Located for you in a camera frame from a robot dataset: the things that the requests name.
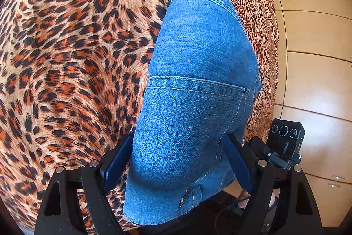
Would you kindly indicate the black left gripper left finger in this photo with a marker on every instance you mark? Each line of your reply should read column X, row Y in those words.
column 60, row 211

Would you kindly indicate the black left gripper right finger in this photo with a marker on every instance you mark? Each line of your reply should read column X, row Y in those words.
column 280, row 199

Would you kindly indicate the blue denim jeans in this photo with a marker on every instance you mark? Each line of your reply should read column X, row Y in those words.
column 202, row 81

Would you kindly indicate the beige wardrobe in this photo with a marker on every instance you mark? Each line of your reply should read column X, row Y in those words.
column 315, row 89

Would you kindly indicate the leopard print bedspread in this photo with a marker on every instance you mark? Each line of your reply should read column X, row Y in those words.
column 73, row 73

